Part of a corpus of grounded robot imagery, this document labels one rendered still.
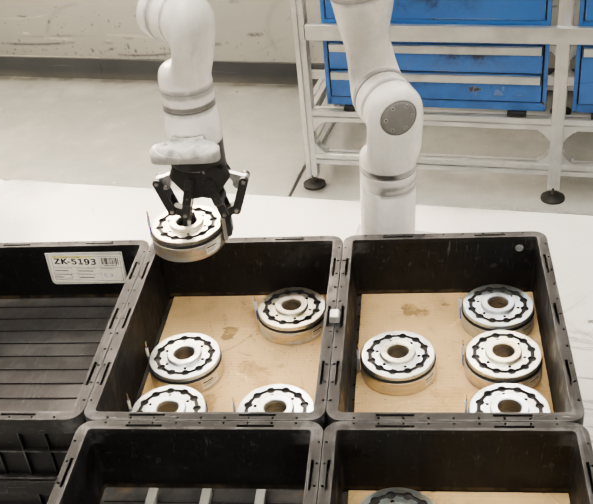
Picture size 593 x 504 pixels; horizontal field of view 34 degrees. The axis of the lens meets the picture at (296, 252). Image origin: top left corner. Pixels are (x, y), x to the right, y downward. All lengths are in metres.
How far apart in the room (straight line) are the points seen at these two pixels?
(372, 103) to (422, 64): 1.72
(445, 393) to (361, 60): 0.52
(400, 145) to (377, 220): 0.15
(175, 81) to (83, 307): 0.49
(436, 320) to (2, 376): 0.65
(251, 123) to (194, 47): 2.76
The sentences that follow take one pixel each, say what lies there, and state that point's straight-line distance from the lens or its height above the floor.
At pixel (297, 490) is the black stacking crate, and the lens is 1.21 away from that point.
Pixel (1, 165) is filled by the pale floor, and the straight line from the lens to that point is 4.00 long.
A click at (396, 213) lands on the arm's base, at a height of 0.89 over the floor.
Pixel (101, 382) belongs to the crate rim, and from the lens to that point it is 1.27.
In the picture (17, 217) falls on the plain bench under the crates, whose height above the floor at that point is 0.70.
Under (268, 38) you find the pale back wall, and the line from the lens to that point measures 4.23.
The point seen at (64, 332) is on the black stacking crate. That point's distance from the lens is 1.53.
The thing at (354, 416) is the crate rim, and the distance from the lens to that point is 1.15.
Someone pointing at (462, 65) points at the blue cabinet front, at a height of 0.47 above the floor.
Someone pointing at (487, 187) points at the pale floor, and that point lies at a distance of 3.41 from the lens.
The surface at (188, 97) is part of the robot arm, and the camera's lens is 1.24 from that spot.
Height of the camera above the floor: 1.72
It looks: 34 degrees down
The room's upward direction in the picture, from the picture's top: 6 degrees counter-clockwise
